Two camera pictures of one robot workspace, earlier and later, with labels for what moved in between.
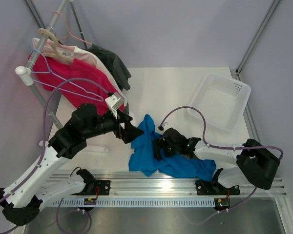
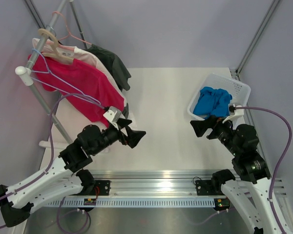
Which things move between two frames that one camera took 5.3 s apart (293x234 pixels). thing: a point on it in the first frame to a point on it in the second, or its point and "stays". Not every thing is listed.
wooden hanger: [56, 53] stays
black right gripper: [158, 144] to [200, 126]
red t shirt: [74, 81] stays
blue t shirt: [143, 158] to [214, 102]
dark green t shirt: [123, 77] stays
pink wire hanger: [69, 33] stays
